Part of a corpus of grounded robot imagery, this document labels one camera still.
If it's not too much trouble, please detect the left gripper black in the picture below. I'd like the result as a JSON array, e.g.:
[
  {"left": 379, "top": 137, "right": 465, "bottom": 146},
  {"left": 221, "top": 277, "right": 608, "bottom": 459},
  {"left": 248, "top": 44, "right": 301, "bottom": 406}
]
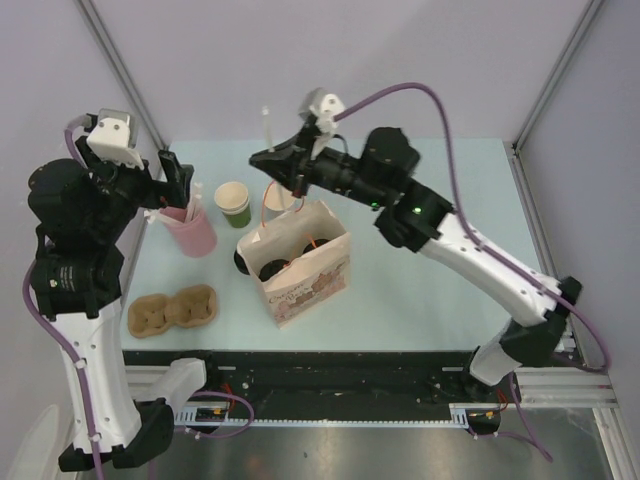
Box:
[{"left": 79, "top": 133, "right": 193, "bottom": 237}]

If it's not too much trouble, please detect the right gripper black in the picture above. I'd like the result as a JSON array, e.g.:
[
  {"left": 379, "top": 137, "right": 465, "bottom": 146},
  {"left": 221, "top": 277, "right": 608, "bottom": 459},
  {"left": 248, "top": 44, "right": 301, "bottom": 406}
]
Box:
[{"left": 250, "top": 122, "right": 387, "bottom": 209}]

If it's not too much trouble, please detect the white stirrer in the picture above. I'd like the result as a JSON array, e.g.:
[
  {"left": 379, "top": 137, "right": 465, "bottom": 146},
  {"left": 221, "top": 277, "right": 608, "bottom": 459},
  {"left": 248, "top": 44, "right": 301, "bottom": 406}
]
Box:
[{"left": 262, "top": 106, "right": 275, "bottom": 152}]

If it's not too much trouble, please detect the paper bag with orange handles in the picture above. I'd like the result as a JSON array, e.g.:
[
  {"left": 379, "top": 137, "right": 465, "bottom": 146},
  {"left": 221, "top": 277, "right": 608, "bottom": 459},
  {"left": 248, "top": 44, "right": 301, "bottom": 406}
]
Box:
[{"left": 236, "top": 182, "right": 351, "bottom": 329}]

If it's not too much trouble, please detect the brown pulp cup carrier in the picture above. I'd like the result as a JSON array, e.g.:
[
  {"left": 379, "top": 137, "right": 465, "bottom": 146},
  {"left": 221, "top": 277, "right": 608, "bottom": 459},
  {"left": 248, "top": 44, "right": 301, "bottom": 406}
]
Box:
[{"left": 127, "top": 284, "right": 218, "bottom": 339}]

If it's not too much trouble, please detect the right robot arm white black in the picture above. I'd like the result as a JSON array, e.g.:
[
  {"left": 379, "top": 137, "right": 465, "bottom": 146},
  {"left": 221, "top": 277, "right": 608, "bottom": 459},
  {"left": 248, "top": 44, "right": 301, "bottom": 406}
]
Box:
[{"left": 249, "top": 127, "right": 582, "bottom": 401}]

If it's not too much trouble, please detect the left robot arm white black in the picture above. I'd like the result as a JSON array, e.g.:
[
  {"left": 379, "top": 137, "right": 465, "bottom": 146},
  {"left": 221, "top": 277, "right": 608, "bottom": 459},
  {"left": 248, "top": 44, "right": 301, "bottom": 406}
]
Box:
[{"left": 23, "top": 138, "right": 221, "bottom": 472}]

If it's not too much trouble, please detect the white paper cup stack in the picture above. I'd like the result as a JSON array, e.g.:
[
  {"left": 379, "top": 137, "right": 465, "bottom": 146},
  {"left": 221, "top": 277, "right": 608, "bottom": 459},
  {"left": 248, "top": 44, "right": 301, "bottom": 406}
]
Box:
[{"left": 264, "top": 184, "right": 296, "bottom": 213}]

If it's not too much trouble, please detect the bundle of white stirrers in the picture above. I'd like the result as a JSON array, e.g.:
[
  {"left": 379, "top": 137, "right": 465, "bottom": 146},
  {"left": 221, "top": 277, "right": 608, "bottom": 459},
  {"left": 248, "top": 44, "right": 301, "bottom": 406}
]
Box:
[{"left": 143, "top": 182, "right": 203, "bottom": 227}]

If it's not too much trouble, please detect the green paper cup stack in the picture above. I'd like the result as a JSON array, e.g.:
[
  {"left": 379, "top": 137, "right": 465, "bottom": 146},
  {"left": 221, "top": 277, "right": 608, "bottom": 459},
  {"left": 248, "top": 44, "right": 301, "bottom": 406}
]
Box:
[{"left": 214, "top": 181, "right": 251, "bottom": 229}]

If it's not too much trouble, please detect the pink holder cup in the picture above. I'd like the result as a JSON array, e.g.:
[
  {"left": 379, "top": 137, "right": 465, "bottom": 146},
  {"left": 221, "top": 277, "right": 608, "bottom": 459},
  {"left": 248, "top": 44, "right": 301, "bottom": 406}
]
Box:
[{"left": 160, "top": 207, "right": 217, "bottom": 258}]

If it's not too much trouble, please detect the stack of black lids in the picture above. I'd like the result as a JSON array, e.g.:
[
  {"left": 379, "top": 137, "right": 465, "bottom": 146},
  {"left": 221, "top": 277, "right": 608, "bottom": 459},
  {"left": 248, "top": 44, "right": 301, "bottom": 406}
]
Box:
[{"left": 233, "top": 251, "right": 249, "bottom": 275}]

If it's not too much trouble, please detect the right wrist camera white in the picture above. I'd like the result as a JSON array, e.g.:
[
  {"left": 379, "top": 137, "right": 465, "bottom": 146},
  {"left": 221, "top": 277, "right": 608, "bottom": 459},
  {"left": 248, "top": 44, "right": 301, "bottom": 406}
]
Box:
[{"left": 298, "top": 87, "right": 346, "bottom": 134}]

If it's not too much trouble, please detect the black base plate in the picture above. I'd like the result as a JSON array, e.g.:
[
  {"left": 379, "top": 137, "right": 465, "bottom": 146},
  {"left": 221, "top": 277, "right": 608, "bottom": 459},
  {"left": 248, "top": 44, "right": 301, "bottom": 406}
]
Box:
[{"left": 124, "top": 350, "right": 509, "bottom": 422}]

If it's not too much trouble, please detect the white slotted cable duct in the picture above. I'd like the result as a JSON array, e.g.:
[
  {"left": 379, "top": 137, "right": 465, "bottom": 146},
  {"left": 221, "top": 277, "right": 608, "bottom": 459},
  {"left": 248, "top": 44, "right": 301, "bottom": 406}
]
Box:
[{"left": 174, "top": 404, "right": 469, "bottom": 429}]

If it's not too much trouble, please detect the aluminium rail frame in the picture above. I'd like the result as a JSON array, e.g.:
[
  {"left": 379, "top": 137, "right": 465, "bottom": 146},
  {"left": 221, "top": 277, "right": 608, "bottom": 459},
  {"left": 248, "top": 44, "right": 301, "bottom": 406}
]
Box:
[{"left": 124, "top": 364, "right": 619, "bottom": 406}]

